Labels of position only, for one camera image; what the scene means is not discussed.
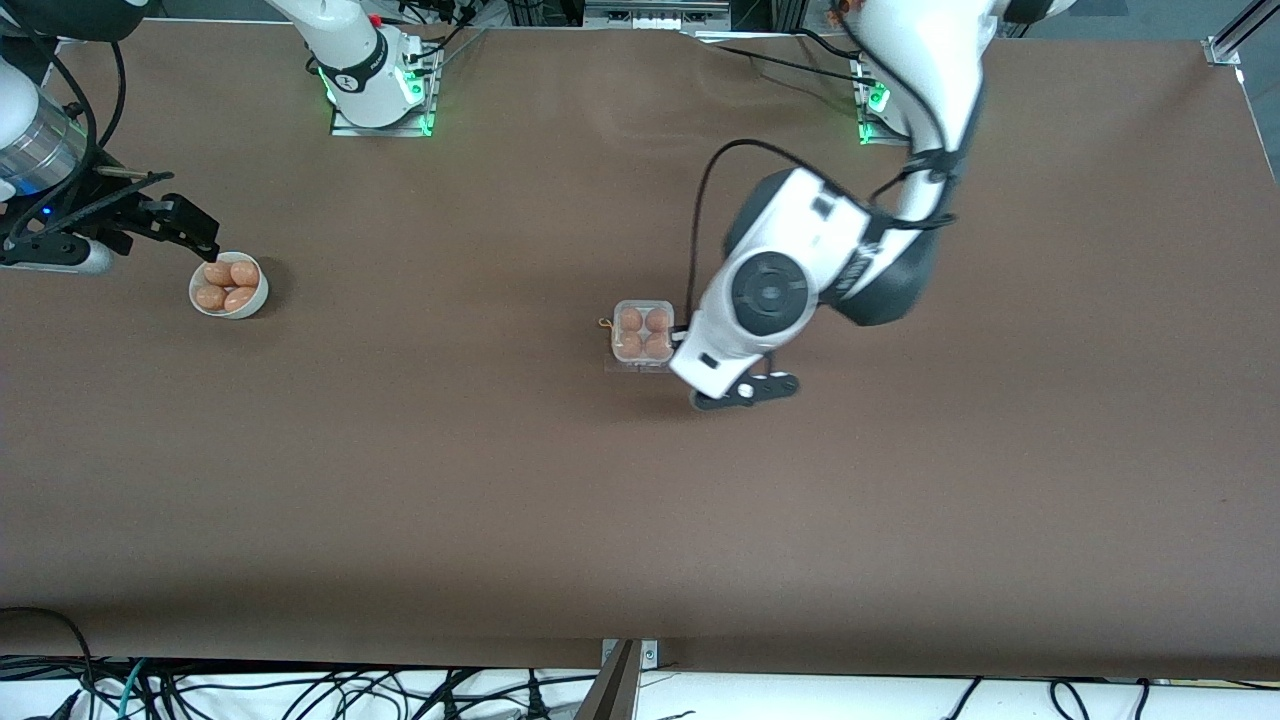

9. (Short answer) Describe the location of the grey metal box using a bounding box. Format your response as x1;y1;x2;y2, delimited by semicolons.
583;0;733;31

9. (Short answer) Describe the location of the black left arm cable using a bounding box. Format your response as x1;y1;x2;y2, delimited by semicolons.
685;20;986;336

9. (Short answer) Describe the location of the teal floor cable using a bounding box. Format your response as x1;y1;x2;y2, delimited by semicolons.
115;658;153;720

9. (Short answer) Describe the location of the white round bowl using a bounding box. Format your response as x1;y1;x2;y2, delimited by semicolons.
189;251;269;320

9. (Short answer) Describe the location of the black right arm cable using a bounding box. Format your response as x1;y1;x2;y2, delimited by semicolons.
0;40;127;246

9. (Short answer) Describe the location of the aluminium frame profile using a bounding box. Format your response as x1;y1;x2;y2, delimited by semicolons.
1203;0;1280;67

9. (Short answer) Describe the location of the dark metal strut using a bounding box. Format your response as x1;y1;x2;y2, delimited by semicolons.
573;640;641;720

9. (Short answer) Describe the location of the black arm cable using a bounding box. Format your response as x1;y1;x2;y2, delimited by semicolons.
685;20;986;336
0;40;127;246

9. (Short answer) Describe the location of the black base cable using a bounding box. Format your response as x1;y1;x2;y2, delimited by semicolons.
398;0;491;66

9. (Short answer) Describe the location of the black looped floor cable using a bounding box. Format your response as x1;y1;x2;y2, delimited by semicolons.
0;606;96;720

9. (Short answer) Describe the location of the clear plastic egg carton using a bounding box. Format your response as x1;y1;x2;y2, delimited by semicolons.
604;298;691;376

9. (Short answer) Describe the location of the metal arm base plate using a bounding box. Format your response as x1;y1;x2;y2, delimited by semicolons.
328;45;438;139
856;52;913;147

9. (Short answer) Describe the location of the long black table cable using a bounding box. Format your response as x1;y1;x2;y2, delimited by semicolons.
690;35;853;77

